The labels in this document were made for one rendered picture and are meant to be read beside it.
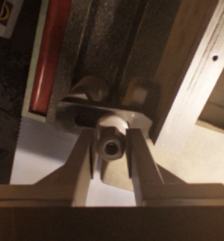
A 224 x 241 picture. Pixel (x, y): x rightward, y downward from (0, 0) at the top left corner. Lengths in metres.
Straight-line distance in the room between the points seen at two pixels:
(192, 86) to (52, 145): 0.40
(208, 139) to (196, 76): 0.08
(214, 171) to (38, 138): 0.42
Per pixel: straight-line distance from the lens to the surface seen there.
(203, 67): 0.20
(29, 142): 0.53
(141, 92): 0.23
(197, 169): 0.32
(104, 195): 0.58
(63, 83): 0.45
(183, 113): 0.20
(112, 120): 0.18
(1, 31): 1.33
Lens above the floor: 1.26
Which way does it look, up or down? 72 degrees down
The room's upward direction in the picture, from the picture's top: 178 degrees counter-clockwise
